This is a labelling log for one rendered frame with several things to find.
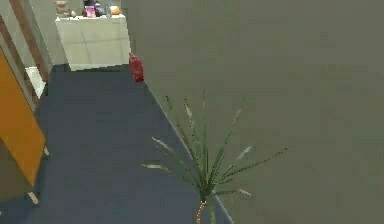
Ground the orange room door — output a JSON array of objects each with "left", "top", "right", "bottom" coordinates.
[{"left": 0, "top": 49, "right": 47, "bottom": 187}]

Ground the pale red-rimmed bowl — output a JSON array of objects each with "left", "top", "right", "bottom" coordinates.
[{"left": 54, "top": 0, "right": 70, "bottom": 14}]

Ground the white cabinet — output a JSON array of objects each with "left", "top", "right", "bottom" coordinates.
[{"left": 54, "top": 14, "right": 132, "bottom": 72}]

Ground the dark purple bottle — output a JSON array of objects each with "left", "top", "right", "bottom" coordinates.
[{"left": 94, "top": 2, "right": 105, "bottom": 18}]

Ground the red bin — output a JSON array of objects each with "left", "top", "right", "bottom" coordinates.
[{"left": 128, "top": 52, "right": 145, "bottom": 83}]

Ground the green house plant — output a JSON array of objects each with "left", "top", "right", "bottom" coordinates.
[{"left": 140, "top": 89, "right": 292, "bottom": 224}]

